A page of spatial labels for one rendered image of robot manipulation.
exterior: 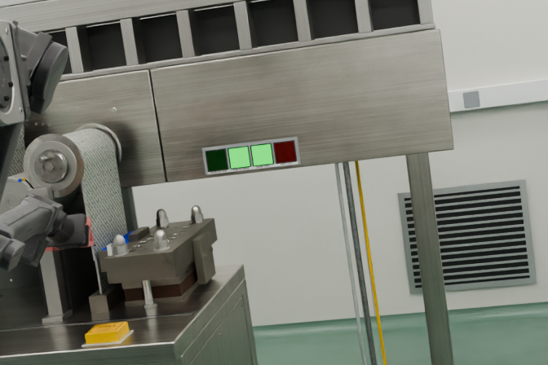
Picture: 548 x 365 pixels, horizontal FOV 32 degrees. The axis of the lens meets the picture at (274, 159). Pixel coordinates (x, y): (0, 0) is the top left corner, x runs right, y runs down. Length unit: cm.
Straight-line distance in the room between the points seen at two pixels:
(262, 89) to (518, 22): 247
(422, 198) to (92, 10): 100
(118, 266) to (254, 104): 55
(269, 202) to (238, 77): 247
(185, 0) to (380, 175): 248
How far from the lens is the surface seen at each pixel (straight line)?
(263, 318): 499
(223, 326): 229
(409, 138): 237
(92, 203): 225
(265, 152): 241
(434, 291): 261
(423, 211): 256
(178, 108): 246
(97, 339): 198
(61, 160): 219
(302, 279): 490
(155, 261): 215
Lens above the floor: 142
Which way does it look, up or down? 6 degrees down
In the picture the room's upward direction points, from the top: 8 degrees counter-clockwise
